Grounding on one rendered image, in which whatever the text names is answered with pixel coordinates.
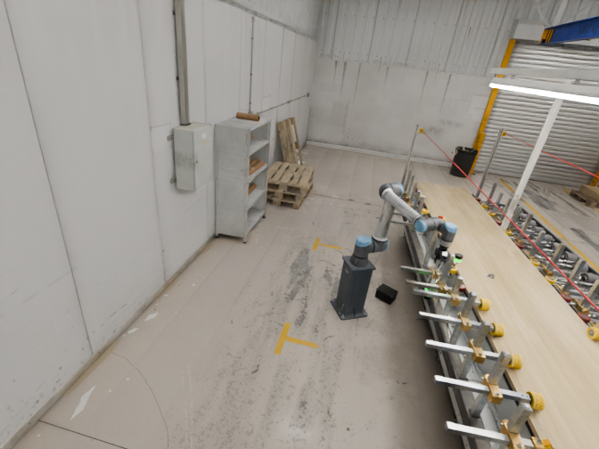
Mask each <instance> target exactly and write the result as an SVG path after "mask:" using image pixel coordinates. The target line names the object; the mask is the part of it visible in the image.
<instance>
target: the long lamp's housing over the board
mask: <svg viewBox="0 0 599 449"><path fill-rule="evenodd" d="M491 84H494V85H501V86H513V87H519V88H526V89H532V90H538V91H545V92H552V93H558V94H570V95H576V96H583V97H590V98H596V99H599V86H580V85H570V84H560V83H550V82H539V81H529V80H519V79H510V78H493V79H492V80H491V81H490V83H489V86H490V85H491Z"/></svg>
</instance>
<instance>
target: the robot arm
mask: <svg viewBox="0 0 599 449"><path fill-rule="evenodd" d="M403 193H404V187H403V185H402V184H401V183H386V184H383V185H382V186H381V187H380V189H379V195H380V197H381V198H382V199H383V200H385V201H384V204H383V207H382V212H381V215H380V218H379V222H378V224H377V227H376V231H375V233H373V235H372V238H370V237H369V236H366V235H361V236H358V237H357V239H356V242H355V247H354V251H353V254H352V256H351V257H350V259H349V262H350V263H351V264H352V265H354V266H356V267H367V266H368V264H369V261H368V255H369V253H375V252H383V251H385V250H387V249H388V247H389V242H388V238H387V236H386V235H387V232H388V230H389V227H390V222H391V219H392V217H393V213H394V210H395V208H396V209H397V210H398V211H399V212H400V213H401V214H403V215H404V216H405V217H406V218H407V219H408V220H410V221H411V222H412V223H413V224H414V228H415V230H416V231H417V232H422V233H423V232H428V231H438V232H440V233H441V237H440V240H439V248H436V250H435V252H436V253H434V254H435V256H436V257H435V258H434V261H435V267H436V269H439V268H441V267H442V266H443V265H444V264H445V263H446V262H447V261H448V258H447V249H449V247H451V246H452V243H453V240H454V238H455V234H456V232H457V226H456V225H455V224H453V223H449V222H445V221H443V220H442V219H440V218H439V217H436V216H434V217H432V218H431V219H425V218H424V217H423V216H421V215H420V214H419V213H417V212H416V211H415V210H414V209H412V208H411V207H410V206H409V205H407V204H406V203H405V202H404V201H403V200H402V199H400V198H399V195H402V194H403ZM439 259H440V261H439Z"/></svg>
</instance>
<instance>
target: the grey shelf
mask: <svg viewBox="0 0 599 449"><path fill-rule="evenodd" d="M268 122H269V125H268ZM271 122H272V119H271V118H260V120H259V121H252V120H247V119H240V118H237V117H234V118H230V119H228V120H225V121H222V122H219V123H217V124H215V189H216V238H218V237H219V235H218V234H219V233H222V234H226V235H231V236H235V237H240V238H242V236H243V243H245V244H246V242H247V241H246V238H247V234H248V233H249V231H250V229H251V228H252V227H253V226H254V225H255V224H256V223H257V222H258V220H259V219H260V218H261V217H262V216H263V217H262V218H266V204H267V178H268V163H269V150H270V136H271ZM269 129H270V130H269ZM246 131H247V135H246ZM269 132H270V133H269ZM250 134H252V138H251V139H250ZM267 136H268V140H267ZM245 158H246V162H245ZM250 158H252V160H254V159H256V158H258V159H259V160H260V161H261V160H263V161H264V162H265V165H264V166H263V167H261V168H260V169H258V170H257V171H256V172H254V173H253V174H252V175H250V176H249V167H250ZM246 172H247V173H246ZM246 174H247V175H246ZM265 178H266V183H265ZM244 184H245V190H244ZM252 184H256V185H257V187H256V188H255V189H254V190H253V191H252V192H251V193H250V194H249V195H248V190H249V187H250V186H251V185H252ZM264 193H265V198H264ZM245 196H246V197H245ZM263 208H264V209H263ZM264 214H265V215H264Z"/></svg>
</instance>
